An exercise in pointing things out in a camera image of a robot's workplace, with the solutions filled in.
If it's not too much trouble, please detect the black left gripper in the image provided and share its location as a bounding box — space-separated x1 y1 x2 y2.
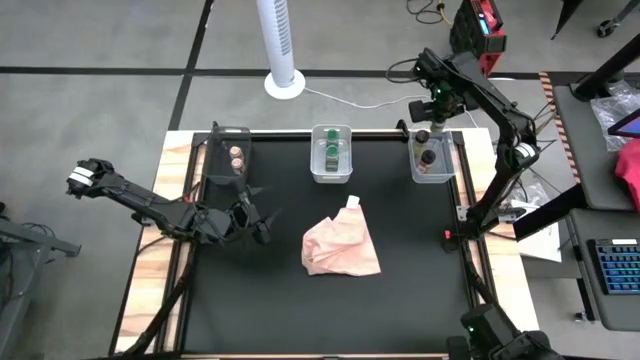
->
228 184 285 247

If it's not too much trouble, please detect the red spice jar black lid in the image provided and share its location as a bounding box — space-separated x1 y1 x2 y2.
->
417 148 438 175

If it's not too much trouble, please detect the grey translucent plastic bin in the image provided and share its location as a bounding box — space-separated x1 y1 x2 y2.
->
205 125 252 187

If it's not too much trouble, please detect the white translucent plastic bin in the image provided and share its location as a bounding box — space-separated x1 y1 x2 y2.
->
309 123 354 185

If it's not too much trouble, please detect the clear plastic bin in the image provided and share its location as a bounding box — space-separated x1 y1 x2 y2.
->
407 124 457 185

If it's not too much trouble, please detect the red black power station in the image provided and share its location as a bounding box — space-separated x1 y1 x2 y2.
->
449 0 509 79

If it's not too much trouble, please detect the pink cloth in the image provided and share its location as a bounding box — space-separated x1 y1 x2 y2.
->
301 194 383 278

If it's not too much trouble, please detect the striped hazard tape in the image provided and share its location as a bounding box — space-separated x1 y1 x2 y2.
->
537 71 584 185

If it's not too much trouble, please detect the black bar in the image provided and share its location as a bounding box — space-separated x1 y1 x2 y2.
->
512 183 589 242

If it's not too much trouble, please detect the grey desk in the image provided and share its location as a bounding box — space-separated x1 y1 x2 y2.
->
567 207 640 332
552 74 640 211

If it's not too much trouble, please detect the clear plastic bag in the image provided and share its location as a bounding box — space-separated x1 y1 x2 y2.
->
589 79 640 153

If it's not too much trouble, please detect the white tower fan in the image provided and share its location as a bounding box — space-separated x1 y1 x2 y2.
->
256 0 307 101

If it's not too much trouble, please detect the black pole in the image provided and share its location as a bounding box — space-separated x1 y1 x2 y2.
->
572 32 640 104

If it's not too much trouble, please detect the white paper sheet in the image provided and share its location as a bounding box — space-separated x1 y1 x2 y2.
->
517 222 564 264

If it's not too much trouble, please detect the black chair base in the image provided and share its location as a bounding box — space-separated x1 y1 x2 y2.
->
549 0 640 41

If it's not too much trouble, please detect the tablet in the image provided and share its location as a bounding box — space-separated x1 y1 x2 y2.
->
607 107 640 140

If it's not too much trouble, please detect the red cloth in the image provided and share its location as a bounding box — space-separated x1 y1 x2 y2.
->
613 149 640 214

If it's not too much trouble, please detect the grey metal stand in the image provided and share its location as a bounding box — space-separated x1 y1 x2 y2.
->
0 199 84 360

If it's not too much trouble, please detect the backlit black keyboard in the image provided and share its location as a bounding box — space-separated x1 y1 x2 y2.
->
587 238 640 296

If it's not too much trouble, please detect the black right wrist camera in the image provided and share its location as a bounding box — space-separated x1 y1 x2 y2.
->
408 98 434 124

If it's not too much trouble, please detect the black aluminium rig frame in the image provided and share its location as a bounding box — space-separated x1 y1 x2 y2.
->
107 119 551 360

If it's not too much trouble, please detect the white floor cable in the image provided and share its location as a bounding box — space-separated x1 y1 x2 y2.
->
302 85 482 130

